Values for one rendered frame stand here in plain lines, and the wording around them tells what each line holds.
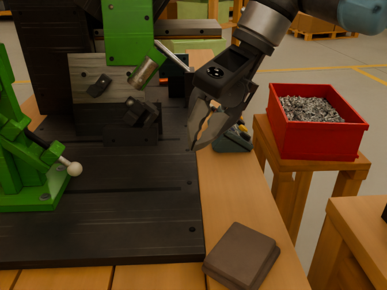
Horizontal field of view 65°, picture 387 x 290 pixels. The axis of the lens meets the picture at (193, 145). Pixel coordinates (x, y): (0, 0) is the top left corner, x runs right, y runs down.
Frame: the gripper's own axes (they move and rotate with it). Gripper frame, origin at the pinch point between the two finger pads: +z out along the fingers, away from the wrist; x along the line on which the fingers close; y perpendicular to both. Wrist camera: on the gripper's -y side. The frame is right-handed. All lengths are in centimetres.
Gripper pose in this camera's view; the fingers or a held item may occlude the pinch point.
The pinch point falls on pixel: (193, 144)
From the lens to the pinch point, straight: 52.7
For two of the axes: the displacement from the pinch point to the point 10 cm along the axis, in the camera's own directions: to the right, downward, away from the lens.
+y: 3.7, -1.4, 9.2
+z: -4.6, 8.4, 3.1
